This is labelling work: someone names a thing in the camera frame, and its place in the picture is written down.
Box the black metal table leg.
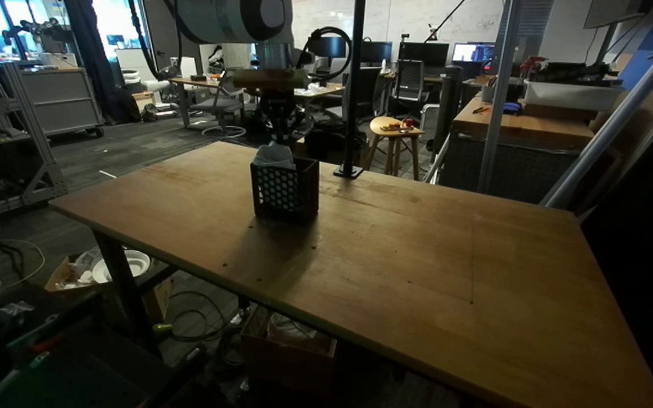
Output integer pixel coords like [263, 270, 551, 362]
[89, 226, 163, 357]

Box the flat cardboard piece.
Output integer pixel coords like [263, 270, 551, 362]
[42, 251, 118, 297]

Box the black coiled floor cable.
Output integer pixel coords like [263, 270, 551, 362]
[162, 288, 234, 345]

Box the wooden top workbench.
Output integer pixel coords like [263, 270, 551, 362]
[438, 93, 601, 206]

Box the grey drawer cabinet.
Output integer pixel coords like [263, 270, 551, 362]
[19, 67, 106, 140]

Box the grey office chair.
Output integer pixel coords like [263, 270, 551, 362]
[200, 67, 251, 146]
[392, 56, 428, 106]

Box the black mesh box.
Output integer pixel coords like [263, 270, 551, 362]
[248, 154, 323, 226]

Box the white round bowl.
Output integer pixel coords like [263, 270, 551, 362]
[89, 245, 155, 288]

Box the lit computer monitor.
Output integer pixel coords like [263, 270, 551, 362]
[449, 42, 500, 68]

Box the red hand tool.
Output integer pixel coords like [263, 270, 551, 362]
[377, 118, 412, 134]

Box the diagonal silver metal pole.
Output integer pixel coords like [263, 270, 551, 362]
[540, 18, 653, 211]

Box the vertical silver metal post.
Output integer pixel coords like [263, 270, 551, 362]
[475, 0, 525, 192]

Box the yellow coiled floor cable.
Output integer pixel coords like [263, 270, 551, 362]
[0, 236, 50, 293]

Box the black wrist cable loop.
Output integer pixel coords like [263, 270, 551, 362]
[293, 26, 356, 86]

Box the white terry towel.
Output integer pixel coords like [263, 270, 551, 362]
[251, 143, 299, 171]

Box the white rectangular bin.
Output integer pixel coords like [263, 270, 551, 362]
[521, 76, 623, 114]

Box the grey metal shelving rack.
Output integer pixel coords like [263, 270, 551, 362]
[0, 56, 70, 230]

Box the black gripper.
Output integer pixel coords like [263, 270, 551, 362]
[255, 89, 315, 152]

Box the tan wrist camera bar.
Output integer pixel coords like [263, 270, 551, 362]
[225, 68, 310, 93]

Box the round wooden stool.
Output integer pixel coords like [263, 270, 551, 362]
[365, 114, 427, 182]

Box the brown cardboard box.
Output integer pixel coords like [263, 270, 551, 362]
[235, 305, 342, 392]

